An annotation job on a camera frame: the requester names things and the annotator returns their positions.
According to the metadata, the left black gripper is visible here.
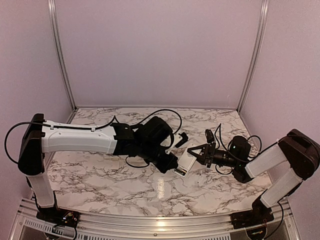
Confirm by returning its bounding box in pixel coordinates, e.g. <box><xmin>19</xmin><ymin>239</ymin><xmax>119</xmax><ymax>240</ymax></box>
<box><xmin>139</xmin><ymin>141</ymin><xmax>180</xmax><ymax>175</ymax></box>

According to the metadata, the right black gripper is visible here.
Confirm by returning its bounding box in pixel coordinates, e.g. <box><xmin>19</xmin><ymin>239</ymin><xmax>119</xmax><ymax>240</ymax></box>
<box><xmin>187</xmin><ymin>141</ymin><xmax>240</xmax><ymax>168</ymax></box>

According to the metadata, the white remote control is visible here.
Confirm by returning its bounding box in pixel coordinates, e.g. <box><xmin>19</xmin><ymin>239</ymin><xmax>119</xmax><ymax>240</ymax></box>
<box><xmin>173</xmin><ymin>143</ymin><xmax>196</xmax><ymax>178</ymax></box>

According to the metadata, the black battery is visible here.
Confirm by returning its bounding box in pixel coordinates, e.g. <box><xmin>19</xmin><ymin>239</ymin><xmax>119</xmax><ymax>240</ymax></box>
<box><xmin>174</xmin><ymin>168</ymin><xmax>187</xmax><ymax>175</ymax></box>

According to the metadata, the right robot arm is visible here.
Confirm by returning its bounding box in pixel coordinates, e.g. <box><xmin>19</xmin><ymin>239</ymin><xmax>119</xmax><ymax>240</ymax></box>
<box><xmin>187</xmin><ymin>129</ymin><xmax>320</xmax><ymax>224</ymax></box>

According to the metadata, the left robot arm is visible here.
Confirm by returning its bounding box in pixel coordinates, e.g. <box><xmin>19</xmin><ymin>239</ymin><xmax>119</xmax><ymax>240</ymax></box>
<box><xmin>18</xmin><ymin>113</ymin><xmax>178</xmax><ymax>223</ymax></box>

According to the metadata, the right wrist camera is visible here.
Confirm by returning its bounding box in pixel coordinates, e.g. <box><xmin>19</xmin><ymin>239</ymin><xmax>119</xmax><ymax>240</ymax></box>
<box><xmin>205</xmin><ymin>129</ymin><xmax>215</xmax><ymax>144</ymax></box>

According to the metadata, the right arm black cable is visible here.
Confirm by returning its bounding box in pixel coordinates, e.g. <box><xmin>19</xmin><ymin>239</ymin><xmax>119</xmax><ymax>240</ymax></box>
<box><xmin>213</xmin><ymin>123</ymin><xmax>263</xmax><ymax>175</ymax></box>

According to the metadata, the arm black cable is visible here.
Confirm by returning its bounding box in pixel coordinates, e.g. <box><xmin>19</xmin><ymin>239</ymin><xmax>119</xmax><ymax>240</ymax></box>
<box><xmin>3</xmin><ymin>109</ymin><xmax>183</xmax><ymax>168</ymax></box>
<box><xmin>213</xmin><ymin>123</ymin><xmax>263</xmax><ymax>175</ymax></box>

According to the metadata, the front aluminium rail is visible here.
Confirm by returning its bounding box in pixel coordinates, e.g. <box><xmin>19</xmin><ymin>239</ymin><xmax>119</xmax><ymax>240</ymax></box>
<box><xmin>8</xmin><ymin>198</ymin><xmax>301</xmax><ymax>240</ymax></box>

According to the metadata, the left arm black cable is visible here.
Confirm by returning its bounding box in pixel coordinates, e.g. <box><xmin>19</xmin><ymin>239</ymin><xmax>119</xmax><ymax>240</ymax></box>
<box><xmin>3</xmin><ymin>109</ymin><xmax>183</xmax><ymax>168</ymax></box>

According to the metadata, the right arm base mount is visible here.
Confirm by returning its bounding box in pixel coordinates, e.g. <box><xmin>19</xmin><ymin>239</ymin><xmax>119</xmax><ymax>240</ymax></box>
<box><xmin>230</xmin><ymin>196</ymin><xmax>275</xmax><ymax>229</ymax></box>

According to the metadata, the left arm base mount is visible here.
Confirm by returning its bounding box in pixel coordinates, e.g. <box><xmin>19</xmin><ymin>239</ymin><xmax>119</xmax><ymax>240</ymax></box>
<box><xmin>35</xmin><ymin>201</ymin><xmax>80</xmax><ymax>228</ymax></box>

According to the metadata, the right aluminium frame post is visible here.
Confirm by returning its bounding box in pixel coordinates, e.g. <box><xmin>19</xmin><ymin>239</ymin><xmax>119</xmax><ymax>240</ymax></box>
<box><xmin>236</xmin><ymin>0</ymin><xmax>270</xmax><ymax>114</ymax></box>

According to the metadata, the aluminium frame post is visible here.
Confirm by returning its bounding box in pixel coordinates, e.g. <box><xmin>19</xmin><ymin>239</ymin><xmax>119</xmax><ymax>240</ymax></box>
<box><xmin>236</xmin><ymin>0</ymin><xmax>270</xmax><ymax>114</ymax></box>
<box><xmin>47</xmin><ymin>0</ymin><xmax>77</xmax><ymax>112</ymax></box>

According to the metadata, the left aluminium frame post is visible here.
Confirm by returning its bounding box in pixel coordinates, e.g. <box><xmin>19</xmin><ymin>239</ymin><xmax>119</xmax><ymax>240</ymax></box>
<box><xmin>47</xmin><ymin>0</ymin><xmax>77</xmax><ymax>112</ymax></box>

